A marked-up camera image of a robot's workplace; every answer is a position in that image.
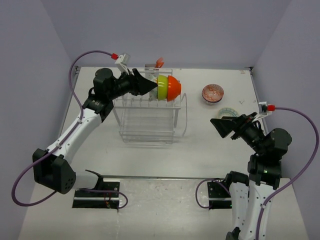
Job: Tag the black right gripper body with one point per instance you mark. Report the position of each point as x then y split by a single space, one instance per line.
247 129

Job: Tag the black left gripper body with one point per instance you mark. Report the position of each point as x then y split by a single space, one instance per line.
123 85

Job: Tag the yellow rim patterned bowl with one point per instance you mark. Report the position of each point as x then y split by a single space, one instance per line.
227 112

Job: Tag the red rim zigzag bowl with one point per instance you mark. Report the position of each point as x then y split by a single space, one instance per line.
212 93

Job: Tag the white green orange patterned bowl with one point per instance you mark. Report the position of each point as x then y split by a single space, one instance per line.
153 94

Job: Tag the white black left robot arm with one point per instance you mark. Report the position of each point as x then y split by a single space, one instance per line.
52 166

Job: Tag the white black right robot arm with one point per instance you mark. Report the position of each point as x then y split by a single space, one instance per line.
252 193

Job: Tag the lime green bowl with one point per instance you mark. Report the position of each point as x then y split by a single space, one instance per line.
162 87

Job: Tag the orange clip on grey block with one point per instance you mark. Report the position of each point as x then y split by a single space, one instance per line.
158 64

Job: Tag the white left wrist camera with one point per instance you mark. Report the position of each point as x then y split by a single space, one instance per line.
122 62

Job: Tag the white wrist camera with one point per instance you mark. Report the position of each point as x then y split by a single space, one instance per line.
122 62
265 109

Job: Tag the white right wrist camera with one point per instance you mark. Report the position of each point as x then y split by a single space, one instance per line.
265 109

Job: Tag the white wire dish rack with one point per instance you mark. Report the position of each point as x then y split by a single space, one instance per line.
151 121

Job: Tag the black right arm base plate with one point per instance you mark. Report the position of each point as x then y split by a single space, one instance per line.
218 197

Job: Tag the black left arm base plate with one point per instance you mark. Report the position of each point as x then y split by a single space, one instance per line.
92 200

